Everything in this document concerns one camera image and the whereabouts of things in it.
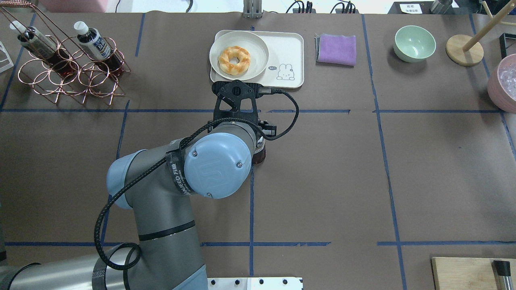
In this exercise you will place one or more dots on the wooden stand round base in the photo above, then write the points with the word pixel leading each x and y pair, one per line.
pixel 466 50

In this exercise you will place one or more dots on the tea bottle white cap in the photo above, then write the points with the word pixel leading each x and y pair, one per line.
pixel 259 152

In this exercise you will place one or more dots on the copper wire bottle rack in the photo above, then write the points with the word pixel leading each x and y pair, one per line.
pixel 89 81

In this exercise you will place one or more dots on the tea bottle lower right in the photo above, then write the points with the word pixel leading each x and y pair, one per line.
pixel 44 48

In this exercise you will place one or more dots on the cream round plate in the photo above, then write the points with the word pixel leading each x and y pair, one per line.
pixel 251 42

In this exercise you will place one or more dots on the clear ice cubes pile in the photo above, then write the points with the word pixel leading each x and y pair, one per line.
pixel 507 78

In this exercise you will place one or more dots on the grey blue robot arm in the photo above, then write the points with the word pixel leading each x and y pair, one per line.
pixel 157 184

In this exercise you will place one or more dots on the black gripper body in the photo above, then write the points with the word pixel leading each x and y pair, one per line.
pixel 267 129

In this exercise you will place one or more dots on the bamboo cutting board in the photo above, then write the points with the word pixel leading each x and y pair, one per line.
pixel 466 273

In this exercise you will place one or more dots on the steel muddler black tip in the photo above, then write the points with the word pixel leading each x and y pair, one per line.
pixel 503 274

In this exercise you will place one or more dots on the mint green bowl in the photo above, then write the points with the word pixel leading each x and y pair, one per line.
pixel 413 44

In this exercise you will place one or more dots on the black frame object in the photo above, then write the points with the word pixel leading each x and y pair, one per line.
pixel 507 43

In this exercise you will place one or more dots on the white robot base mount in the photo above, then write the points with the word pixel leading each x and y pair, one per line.
pixel 256 283

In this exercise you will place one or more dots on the cream serving tray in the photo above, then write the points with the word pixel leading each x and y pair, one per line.
pixel 285 66

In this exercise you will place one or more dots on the pink bowl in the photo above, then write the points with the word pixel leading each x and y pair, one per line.
pixel 499 96

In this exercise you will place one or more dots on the glazed donut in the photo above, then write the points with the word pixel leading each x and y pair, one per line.
pixel 234 60

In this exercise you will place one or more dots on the purple folded cloth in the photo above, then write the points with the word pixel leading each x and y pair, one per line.
pixel 336 49

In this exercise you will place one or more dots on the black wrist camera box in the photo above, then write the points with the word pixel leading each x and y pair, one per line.
pixel 269 129

